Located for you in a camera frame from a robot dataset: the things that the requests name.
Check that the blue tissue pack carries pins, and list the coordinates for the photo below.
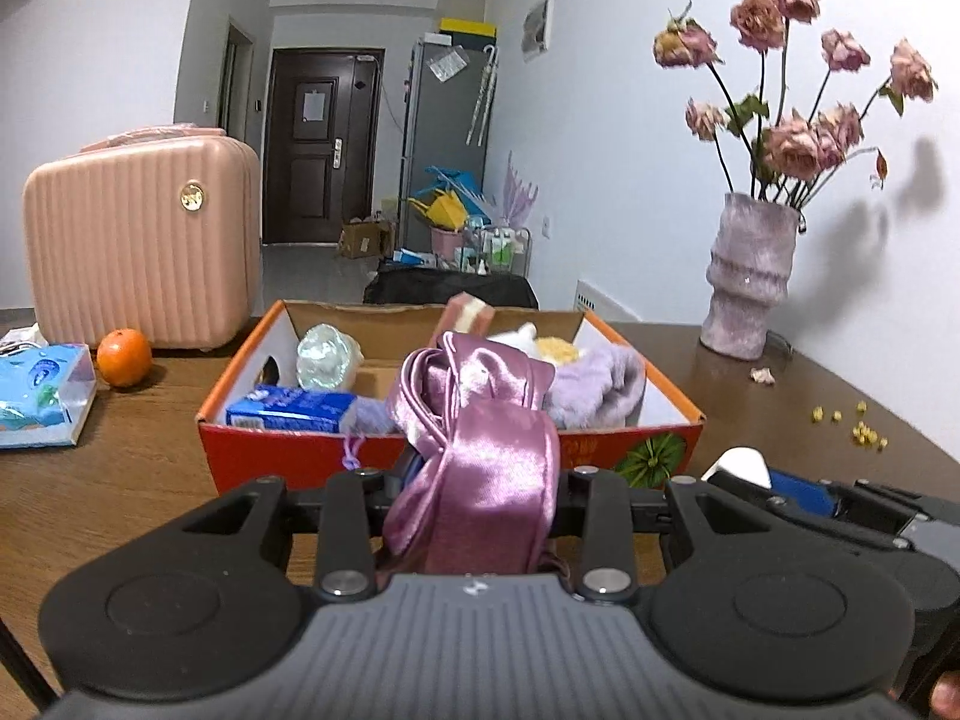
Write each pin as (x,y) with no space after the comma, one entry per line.
(46,396)

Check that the light green plastic bag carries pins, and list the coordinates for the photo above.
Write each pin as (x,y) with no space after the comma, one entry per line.
(327,360)

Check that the orange fruit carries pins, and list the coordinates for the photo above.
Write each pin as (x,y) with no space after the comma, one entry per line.
(124,358)

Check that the yellow bag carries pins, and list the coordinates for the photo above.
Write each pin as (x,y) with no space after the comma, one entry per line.
(446,211)

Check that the lilac fluffy towel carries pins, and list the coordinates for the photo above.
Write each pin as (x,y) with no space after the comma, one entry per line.
(602,389)

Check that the purple cloth pouch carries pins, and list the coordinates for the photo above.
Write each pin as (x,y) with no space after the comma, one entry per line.
(370,419)

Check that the red cardboard box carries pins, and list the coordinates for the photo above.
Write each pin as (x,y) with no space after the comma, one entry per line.
(654,445)

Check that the pink ribbed suitcase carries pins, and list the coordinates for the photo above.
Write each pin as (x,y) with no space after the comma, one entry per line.
(156,229)

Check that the dark brown door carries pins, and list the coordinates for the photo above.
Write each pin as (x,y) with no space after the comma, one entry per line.
(320,143)

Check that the white round foam sponge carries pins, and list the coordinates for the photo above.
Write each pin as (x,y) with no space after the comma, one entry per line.
(745,463)

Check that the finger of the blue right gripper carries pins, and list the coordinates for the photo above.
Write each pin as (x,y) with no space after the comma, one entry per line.
(812,497)

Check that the white and yellow plush toy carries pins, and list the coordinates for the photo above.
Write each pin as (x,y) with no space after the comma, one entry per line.
(526,338)

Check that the grey refrigerator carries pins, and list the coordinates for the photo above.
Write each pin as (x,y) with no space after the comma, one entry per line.
(442,89)

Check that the pink satin scrunchie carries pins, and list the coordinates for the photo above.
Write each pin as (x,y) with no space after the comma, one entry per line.
(485,499)

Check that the brown cardboard box on floor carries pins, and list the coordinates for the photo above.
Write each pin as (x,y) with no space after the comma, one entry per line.
(366,239)

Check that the yellow popcorn pieces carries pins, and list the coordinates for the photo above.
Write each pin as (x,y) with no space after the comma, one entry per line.
(861,432)

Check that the person's right hand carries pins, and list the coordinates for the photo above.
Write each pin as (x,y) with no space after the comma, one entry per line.
(945,696)

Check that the fallen rose petal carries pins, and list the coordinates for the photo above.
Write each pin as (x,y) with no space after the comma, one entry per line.
(763,376)

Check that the purple textured vase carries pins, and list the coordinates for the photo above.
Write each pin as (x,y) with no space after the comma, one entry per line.
(751,263)

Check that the black bag on chair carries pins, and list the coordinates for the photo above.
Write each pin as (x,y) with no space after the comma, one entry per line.
(395,284)

